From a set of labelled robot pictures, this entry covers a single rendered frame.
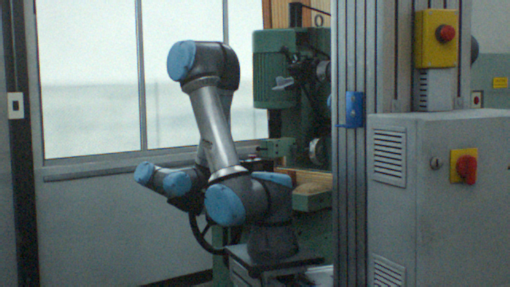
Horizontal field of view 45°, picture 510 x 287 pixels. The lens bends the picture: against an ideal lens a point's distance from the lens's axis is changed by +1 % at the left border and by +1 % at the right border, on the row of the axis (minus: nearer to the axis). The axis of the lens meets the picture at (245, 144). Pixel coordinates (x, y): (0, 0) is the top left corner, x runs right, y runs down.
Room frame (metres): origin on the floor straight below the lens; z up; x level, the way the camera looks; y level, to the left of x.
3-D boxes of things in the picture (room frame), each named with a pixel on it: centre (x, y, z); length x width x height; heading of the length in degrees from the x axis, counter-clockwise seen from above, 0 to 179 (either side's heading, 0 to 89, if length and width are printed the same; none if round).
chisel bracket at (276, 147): (2.49, -0.14, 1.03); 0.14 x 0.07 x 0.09; 135
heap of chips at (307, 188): (2.24, -0.23, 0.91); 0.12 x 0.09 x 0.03; 135
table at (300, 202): (2.40, -0.05, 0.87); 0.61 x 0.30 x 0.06; 45
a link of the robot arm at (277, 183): (1.73, -0.07, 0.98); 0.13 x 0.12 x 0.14; 132
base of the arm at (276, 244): (1.74, -0.07, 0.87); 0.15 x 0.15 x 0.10
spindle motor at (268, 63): (2.48, -0.12, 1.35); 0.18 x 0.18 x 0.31
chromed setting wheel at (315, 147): (2.48, -0.30, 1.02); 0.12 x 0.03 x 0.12; 135
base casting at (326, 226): (2.56, -0.21, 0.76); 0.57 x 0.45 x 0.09; 135
